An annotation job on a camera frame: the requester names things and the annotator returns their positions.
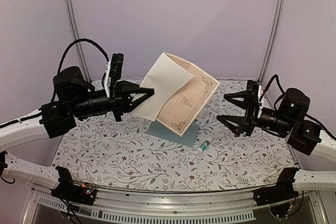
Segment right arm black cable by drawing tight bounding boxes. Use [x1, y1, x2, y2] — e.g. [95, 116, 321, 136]
[261, 74, 286, 99]

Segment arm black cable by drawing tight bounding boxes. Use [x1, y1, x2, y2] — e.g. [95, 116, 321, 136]
[261, 74, 286, 99]
[57, 39, 110, 78]

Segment left aluminium frame post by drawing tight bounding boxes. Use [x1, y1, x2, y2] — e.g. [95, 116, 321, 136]
[64, 0, 92, 82]

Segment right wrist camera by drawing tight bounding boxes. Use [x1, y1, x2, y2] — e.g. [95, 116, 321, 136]
[247, 80, 263, 109]

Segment green white glue stick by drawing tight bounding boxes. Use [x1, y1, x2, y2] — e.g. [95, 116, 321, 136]
[198, 140, 211, 153]

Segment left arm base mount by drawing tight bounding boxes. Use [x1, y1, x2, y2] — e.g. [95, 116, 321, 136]
[51, 166, 97, 206]

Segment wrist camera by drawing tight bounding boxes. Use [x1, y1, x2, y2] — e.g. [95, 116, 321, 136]
[247, 80, 263, 109]
[102, 53, 124, 98]

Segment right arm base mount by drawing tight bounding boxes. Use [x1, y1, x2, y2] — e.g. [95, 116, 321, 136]
[253, 167, 299, 206]

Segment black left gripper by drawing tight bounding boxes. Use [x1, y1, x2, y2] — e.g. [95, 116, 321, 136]
[70, 80, 155, 122]

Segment teal envelope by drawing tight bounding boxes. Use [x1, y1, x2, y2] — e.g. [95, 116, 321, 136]
[147, 121, 200, 147]

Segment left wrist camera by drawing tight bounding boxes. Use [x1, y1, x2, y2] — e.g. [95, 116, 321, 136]
[102, 53, 124, 98]

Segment right aluminium frame post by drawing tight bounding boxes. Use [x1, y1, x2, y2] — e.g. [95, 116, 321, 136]
[258, 0, 285, 83]

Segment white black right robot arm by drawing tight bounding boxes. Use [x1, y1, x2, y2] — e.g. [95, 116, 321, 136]
[217, 86, 335, 201]

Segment floral patterned table mat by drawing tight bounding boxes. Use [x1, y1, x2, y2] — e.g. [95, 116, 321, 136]
[51, 80, 297, 191]

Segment aluminium front rail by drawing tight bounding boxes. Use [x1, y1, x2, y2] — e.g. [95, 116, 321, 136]
[22, 186, 331, 223]

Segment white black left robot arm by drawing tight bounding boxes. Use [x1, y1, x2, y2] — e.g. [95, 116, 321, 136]
[1, 66, 154, 200]

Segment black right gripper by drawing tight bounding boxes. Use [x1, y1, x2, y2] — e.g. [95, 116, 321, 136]
[216, 90, 294, 137]

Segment aluminium frame post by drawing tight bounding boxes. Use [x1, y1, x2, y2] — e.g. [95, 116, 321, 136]
[64, 0, 92, 82]
[258, 0, 285, 83]

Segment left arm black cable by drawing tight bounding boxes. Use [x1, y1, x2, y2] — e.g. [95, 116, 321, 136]
[57, 39, 110, 78]

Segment beige letter paper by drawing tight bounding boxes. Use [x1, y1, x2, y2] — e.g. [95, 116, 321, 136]
[131, 52, 219, 137]

